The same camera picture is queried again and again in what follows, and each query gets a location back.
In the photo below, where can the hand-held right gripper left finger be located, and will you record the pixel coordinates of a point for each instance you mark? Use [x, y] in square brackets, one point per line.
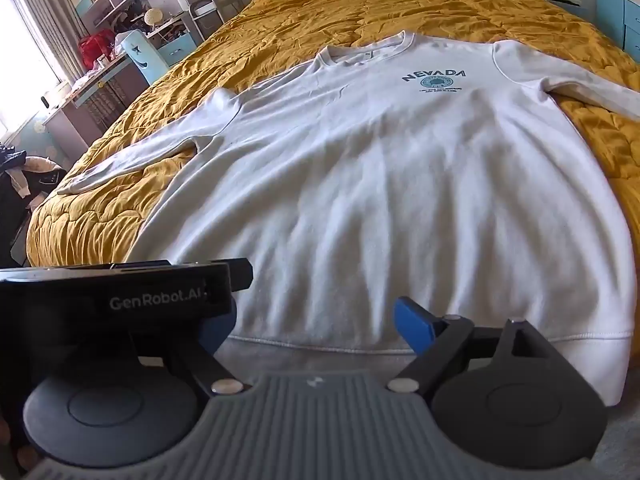
[222, 327]

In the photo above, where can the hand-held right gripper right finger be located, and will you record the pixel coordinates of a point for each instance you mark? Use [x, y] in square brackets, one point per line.
[412, 322]

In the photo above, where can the white sweatshirt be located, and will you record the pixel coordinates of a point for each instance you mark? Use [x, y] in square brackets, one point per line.
[350, 185]

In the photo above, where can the pile of dark clothes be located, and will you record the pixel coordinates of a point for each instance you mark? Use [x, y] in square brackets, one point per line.
[25, 195]

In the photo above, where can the cluttered desk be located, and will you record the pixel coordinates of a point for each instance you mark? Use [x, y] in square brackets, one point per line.
[75, 125]

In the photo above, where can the red bag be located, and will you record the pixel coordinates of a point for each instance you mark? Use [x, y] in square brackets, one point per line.
[95, 47]

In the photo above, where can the bright window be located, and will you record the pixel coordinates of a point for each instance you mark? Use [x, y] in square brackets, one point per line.
[20, 60]

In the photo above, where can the light blue drawer box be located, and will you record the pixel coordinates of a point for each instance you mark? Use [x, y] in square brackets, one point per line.
[177, 46]

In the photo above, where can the beige curtain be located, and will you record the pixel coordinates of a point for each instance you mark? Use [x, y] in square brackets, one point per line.
[47, 20]

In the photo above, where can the grey folding chair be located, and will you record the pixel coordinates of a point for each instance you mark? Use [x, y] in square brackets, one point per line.
[202, 10]

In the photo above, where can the mustard yellow quilt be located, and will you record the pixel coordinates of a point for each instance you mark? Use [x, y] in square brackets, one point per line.
[350, 5]

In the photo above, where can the blue and white cabinet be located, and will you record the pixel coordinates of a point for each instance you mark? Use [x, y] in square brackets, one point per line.
[631, 10]

